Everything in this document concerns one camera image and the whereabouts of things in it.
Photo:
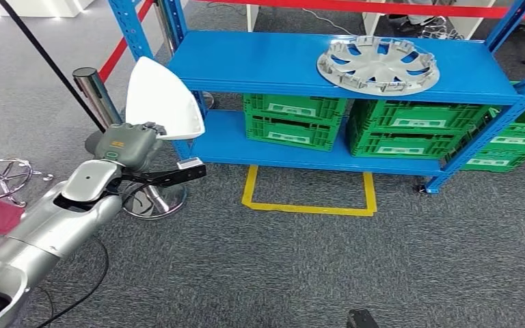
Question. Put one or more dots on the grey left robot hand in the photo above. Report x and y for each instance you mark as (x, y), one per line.
(126, 147)

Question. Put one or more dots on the white triangular plastic part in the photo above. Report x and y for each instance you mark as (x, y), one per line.
(160, 99)

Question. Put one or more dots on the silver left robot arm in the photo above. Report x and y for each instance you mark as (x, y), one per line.
(58, 226)

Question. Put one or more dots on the blue metal shelf rack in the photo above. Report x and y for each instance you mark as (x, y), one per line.
(244, 59)

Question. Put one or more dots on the short red barrier belt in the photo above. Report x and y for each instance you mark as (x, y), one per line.
(111, 63)

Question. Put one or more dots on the chrome chair star base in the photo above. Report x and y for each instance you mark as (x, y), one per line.
(30, 174)

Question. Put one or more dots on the white plinth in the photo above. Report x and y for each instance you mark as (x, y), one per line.
(27, 7)

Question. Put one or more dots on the white desk side panel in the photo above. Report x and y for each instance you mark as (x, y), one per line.
(252, 18)
(373, 25)
(473, 28)

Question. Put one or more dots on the yellow tape outline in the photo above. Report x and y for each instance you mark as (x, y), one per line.
(308, 208)

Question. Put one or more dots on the grey wheel hubcap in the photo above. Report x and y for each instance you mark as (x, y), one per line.
(378, 68)

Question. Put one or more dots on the long red barrier belt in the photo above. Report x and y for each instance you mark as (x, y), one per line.
(380, 8)

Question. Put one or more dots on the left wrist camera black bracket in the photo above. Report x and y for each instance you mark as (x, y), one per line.
(181, 174)

